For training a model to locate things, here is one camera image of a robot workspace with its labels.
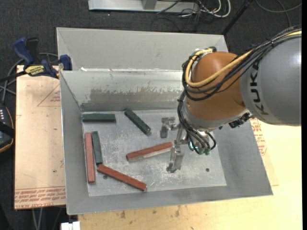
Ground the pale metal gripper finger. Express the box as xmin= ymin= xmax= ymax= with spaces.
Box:
xmin=160 ymin=116 xmax=178 ymax=139
xmin=166 ymin=145 xmax=185 ymax=173

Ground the dark green flat block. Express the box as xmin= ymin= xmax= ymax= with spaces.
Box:
xmin=82 ymin=113 xmax=117 ymax=124
xmin=124 ymin=107 xmax=152 ymax=136
xmin=91 ymin=130 xmax=104 ymax=166

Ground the grey metal bin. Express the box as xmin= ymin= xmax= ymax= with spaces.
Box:
xmin=56 ymin=27 xmax=273 ymax=216

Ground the red-brown flat block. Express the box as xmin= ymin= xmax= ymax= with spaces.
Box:
xmin=125 ymin=141 xmax=174 ymax=163
xmin=96 ymin=164 xmax=148 ymax=192
xmin=83 ymin=132 xmax=96 ymax=184

